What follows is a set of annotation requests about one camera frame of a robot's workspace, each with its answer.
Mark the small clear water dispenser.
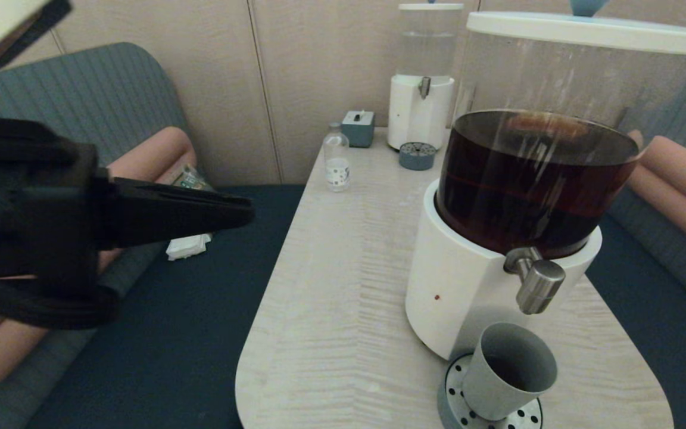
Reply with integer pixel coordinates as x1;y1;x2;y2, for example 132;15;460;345
387;9;464;151

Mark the blue-grey square box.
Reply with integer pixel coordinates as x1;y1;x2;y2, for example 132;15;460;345
341;110;375;148

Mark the grey plastic cup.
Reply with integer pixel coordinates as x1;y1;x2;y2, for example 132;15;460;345
462;323;558;422

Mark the clear plastic bottle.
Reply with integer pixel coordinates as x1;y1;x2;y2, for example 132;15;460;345
323;122;351;192

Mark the green snack packet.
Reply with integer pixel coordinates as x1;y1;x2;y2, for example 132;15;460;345
170;165;214;191

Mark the small white dispenser lid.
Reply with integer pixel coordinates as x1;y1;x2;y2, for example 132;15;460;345
398;0;466;12

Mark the white folded napkin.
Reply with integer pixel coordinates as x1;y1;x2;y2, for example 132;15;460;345
166;234;213;262

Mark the large dark tea dispenser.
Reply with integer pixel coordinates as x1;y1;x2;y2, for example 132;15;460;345
406;30;686;362

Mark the small blue perforated drip tray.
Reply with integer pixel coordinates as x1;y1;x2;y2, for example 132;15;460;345
398;142;437;172

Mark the teal sofa bench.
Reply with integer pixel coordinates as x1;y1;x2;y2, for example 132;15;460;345
0;43;308;429
584;51;686;429

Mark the large metal dispenser tap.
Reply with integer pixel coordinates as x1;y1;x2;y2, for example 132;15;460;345
503;247;566;315

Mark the large white dispenser lid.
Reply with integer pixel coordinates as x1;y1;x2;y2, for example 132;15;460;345
466;0;686;55

